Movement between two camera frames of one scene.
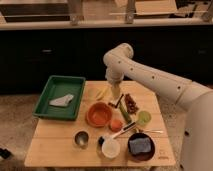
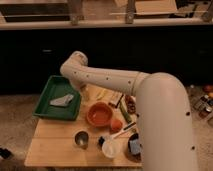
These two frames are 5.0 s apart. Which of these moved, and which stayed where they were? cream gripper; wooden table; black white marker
Moved: cream gripper
Stayed: black white marker; wooden table
